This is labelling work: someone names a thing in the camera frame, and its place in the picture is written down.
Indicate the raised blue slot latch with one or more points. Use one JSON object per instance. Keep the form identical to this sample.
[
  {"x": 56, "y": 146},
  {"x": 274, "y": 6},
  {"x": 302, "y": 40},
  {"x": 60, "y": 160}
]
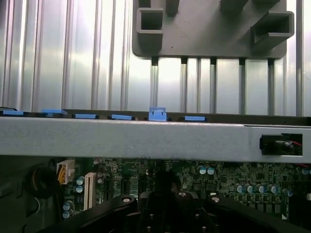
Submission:
[{"x": 158, "y": 116}]

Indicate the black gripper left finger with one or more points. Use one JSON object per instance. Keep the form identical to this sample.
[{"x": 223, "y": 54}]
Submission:
[{"x": 109, "y": 211}]

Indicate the green motherboard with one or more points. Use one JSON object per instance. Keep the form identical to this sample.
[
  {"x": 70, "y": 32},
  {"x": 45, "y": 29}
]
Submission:
[{"x": 243, "y": 174}]

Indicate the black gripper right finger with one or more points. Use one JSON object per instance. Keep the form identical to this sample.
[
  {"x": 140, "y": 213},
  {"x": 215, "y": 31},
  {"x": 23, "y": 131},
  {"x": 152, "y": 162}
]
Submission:
[{"x": 230, "y": 211}]

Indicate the white expansion slot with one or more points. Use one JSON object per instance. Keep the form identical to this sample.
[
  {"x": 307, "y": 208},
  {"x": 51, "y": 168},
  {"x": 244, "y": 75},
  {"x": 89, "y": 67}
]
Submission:
[{"x": 89, "y": 191}]

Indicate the white power connector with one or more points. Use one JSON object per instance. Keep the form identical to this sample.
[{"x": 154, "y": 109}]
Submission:
[{"x": 64, "y": 172}]

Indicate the grey plastic parts rack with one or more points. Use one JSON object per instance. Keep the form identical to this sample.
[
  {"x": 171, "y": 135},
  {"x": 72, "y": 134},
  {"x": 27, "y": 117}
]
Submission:
[{"x": 206, "y": 36}]

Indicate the black open PC case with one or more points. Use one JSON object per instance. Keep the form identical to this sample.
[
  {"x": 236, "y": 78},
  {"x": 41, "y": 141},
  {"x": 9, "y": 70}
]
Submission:
[{"x": 121, "y": 140}]

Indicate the black intrusion switch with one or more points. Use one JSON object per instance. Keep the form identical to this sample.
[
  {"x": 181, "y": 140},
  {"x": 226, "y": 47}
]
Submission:
[{"x": 269, "y": 145}]

